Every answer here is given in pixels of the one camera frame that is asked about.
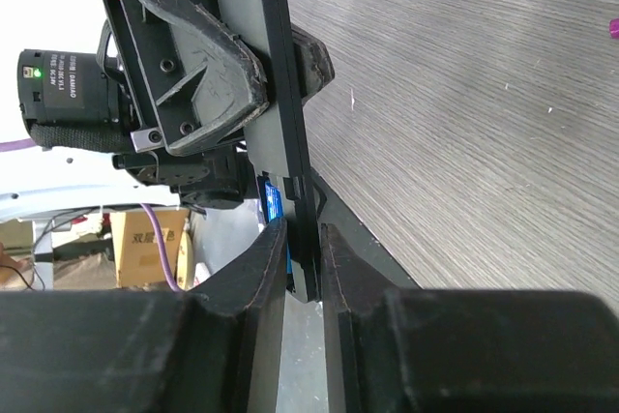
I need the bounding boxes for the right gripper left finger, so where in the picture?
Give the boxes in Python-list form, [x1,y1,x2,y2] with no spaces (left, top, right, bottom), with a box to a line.
[186,219,287,412]

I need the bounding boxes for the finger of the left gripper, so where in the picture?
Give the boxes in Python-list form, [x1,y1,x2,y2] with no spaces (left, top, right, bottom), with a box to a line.
[291,25,335,105]

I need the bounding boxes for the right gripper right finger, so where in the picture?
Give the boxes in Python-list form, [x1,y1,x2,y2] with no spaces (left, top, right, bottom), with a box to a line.
[320,224,419,412]

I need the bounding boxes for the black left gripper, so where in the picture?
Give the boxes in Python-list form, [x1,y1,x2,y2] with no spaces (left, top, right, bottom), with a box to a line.
[103,0,268,155]

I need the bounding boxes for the black remote control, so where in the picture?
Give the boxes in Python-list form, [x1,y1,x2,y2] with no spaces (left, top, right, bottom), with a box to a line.
[218,0,320,303]

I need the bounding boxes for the blue battery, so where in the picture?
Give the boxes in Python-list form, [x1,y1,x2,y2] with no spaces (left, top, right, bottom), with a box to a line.
[257,175,295,293]

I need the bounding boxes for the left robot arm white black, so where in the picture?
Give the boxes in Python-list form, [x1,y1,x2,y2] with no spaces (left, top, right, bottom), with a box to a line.
[17,0,334,221]

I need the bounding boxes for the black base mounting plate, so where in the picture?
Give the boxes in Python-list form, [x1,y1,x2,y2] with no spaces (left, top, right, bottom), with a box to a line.
[311,168,419,288]

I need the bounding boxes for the cardboard box in background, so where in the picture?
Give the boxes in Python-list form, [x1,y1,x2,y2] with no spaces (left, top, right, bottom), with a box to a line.
[110,209,190,287]

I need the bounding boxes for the purple pink battery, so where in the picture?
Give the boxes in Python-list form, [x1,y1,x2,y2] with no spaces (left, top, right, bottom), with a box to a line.
[608,18,619,39]

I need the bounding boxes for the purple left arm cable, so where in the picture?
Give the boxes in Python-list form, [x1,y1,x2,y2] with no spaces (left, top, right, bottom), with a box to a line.
[0,137,188,293]

